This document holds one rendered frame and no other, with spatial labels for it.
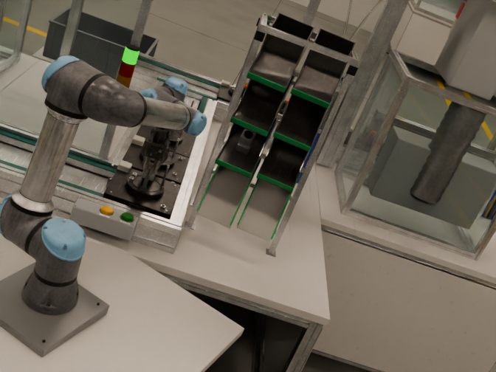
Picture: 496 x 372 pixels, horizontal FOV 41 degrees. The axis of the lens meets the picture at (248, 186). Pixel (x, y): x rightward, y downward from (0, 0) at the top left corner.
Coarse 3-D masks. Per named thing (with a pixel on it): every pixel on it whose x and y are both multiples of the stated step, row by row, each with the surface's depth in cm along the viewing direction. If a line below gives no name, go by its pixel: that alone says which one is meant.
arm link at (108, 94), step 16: (96, 80) 164; (112, 80) 166; (96, 96) 163; (112, 96) 164; (128, 96) 167; (96, 112) 164; (112, 112) 165; (128, 112) 167; (144, 112) 171; (160, 112) 181; (176, 112) 190; (192, 112) 199; (176, 128) 196; (192, 128) 199
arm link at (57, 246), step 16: (48, 224) 175; (64, 224) 178; (32, 240) 175; (48, 240) 172; (64, 240) 173; (80, 240) 176; (32, 256) 178; (48, 256) 174; (64, 256) 173; (80, 256) 177; (48, 272) 176; (64, 272) 176
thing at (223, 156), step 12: (276, 120) 237; (240, 132) 238; (228, 144) 233; (252, 144) 236; (264, 144) 231; (228, 156) 230; (240, 156) 231; (252, 156) 232; (228, 168) 227; (240, 168) 225; (252, 168) 226
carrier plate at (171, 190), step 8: (120, 176) 242; (112, 184) 235; (120, 184) 237; (168, 184) 250; (176, 184) 252; (112, 192) 231; (120, 192) 232; (128, 192) 234; (168, 192) 244; (176, 192) 246; (112, 200) 229; (120, 200) 229; (128, 200) 230; (136, 200) 231; (144, 200) 233; (152, 200) 235; (160, 200) 237; (168, 200) 239; (152, 208) 230; (168, 208) 234; (160, 216) 231; (168, 216) 231
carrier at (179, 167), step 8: (136, 136) 271; (136, 144) 269; (176, 144) 263; (128, 152) 261; (136, 152) 263; (128, 160) 255; (136, 160) 257; (168, 160) 262; (176, 160) 269; (184, 160) 271; (136, 168) 252; (160, 168) 258; (176, 168) 263; (184, 168) 265; (160, 176) 253; (168, 176) 255; (176, 176) 257
